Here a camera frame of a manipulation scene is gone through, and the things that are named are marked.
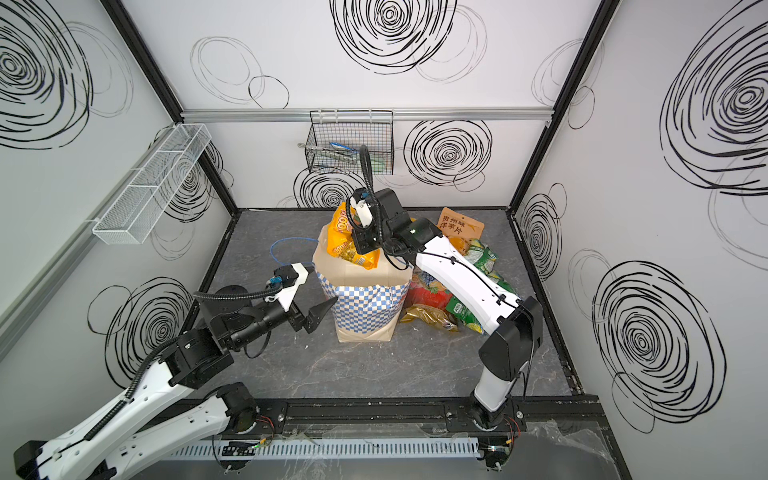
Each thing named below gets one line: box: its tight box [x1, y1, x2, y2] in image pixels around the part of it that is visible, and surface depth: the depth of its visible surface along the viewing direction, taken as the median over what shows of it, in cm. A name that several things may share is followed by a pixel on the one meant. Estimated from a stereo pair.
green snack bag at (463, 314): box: [446, 295, 483, 334], surface depth 88 cm
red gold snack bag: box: [400, 266, 459, 332], surface depth 89 cm
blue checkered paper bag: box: [313, 222, 413, 343], surface depth 74 cm
